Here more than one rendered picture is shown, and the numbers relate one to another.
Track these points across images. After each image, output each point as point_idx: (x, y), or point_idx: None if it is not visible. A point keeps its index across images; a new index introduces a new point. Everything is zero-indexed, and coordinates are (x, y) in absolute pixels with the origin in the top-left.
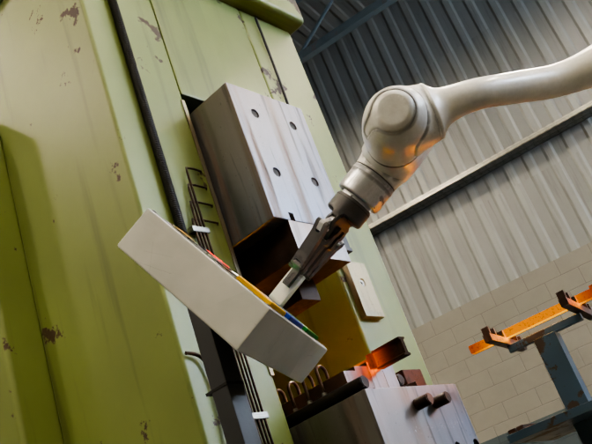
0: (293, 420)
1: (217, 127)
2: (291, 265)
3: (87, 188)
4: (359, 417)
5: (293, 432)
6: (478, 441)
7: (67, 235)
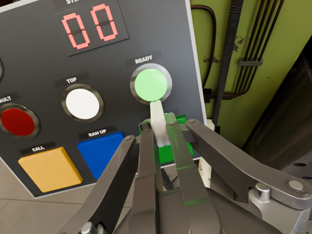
0: (310, 60)
1: None
2: (141, 128)
3: None
4: (310, 133)
5: (301, 66)
6: None
7: None
